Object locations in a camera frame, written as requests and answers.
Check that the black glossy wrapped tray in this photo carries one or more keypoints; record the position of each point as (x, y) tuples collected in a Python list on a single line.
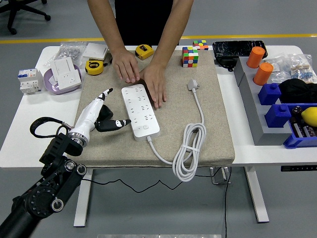
[(232, 48)]

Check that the black cloth bundle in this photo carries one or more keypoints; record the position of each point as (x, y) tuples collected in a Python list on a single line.
[(297, 91)]

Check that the black plug adapter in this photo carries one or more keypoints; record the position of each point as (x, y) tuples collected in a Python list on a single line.
[(107, 112)]

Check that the yellow lemon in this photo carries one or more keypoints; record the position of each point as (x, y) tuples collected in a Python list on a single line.
[(309, 116)]

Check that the small yellow tape measure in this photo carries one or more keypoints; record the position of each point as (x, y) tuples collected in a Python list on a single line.
[(143, 52)]

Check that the small colourful puzzle cube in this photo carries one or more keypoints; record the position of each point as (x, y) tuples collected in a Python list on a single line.
[(200, 44)]

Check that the dark striped cylinders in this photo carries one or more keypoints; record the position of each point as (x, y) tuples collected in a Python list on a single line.
[(304, 130)]

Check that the small blue block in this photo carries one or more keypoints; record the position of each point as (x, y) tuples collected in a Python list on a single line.
[(269, 94)]

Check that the dark round knob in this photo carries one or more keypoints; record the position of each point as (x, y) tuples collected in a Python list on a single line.
[(296, 110)]

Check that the large yellow tape measure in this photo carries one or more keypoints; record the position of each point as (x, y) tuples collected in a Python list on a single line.
[(94, 67)]

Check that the clear bag of screws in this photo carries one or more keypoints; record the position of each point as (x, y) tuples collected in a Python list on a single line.
[(69, 50)]

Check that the black power brick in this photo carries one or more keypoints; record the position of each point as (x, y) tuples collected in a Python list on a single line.
[(225, 62)]

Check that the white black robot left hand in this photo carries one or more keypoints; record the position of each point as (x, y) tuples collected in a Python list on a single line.
[(88, 115)]

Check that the black table control panel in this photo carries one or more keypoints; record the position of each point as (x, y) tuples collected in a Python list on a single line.
[(297, 168)]

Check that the white circuit breaker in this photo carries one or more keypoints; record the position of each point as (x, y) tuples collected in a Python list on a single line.
[(29, 80)]

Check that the grey stepped block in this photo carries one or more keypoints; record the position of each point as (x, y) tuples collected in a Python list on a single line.
[(255, 116)]

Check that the white switch panel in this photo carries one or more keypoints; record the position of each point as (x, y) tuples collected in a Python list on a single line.
[(62, 67)]

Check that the grey-brown fabric mat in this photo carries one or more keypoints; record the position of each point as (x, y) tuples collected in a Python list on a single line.
[(173, 119)]

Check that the metal bracket under table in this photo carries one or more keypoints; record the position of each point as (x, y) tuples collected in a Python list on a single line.
[(219, 176)]

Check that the person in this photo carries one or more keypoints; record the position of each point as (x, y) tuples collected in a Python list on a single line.
[(143, 19)]

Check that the person's left hand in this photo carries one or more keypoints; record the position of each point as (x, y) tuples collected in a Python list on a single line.
[(153, 81)]

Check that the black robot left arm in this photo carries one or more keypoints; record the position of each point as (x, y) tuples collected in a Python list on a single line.
[(59, 148)]

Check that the white flat switch box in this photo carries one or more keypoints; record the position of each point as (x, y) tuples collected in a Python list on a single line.
[(95, 50)]

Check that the clear bag of resistors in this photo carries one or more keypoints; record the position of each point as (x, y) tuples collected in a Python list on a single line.
[(302, 69)]

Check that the large blue block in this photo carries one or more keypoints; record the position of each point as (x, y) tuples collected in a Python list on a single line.
[(277, 116)]

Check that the blue plastic bin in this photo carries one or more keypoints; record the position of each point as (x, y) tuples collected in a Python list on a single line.
[(297, 142)]

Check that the white three-pin plug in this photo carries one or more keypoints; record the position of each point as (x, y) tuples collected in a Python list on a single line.
[(192, 84)]

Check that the person's left forearm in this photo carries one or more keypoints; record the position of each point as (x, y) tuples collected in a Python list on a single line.
[(171, 29)]

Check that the white table leg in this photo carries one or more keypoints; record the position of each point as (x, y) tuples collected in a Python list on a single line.
[(257, 196), (83, 203)]

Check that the person's right hand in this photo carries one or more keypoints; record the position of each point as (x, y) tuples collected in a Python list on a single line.
[(125, 65)]

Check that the orange cylinder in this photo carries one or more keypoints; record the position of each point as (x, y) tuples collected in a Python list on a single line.
[(263, 74), (255, 57)]

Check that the black office chair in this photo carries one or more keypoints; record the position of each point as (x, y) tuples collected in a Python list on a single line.
[(12, 15)]

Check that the clear plastic parts bag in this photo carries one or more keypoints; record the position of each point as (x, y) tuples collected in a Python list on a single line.
[(278, 67)]

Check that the large colourful puzzle cube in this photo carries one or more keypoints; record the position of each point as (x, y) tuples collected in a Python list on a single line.
[(190, 57)]

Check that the person's right forearm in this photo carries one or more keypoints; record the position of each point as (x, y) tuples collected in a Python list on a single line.
[(106, 24)]

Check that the white wall socket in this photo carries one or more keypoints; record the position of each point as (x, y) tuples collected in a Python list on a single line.
[(70, 79)]

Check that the white power strip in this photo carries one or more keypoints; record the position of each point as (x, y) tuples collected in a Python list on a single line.
[(141, 116)]

